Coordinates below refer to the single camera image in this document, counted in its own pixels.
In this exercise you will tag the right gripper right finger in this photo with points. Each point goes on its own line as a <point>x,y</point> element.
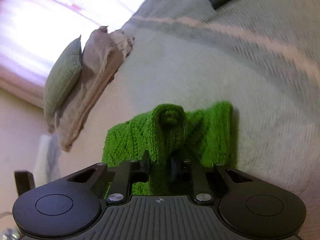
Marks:
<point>189,179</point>

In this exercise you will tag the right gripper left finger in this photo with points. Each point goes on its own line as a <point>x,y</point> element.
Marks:
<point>125,175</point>

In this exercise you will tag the green knitted sweater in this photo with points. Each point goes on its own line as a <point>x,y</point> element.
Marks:
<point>203,136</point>

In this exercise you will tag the white quilted bolster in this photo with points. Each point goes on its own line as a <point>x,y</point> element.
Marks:
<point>41,168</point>

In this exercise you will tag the green checked cushion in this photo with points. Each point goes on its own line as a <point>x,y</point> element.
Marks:
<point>62,77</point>

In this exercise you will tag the beige folded blanket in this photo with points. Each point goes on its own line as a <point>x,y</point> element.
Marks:
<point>103,54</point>

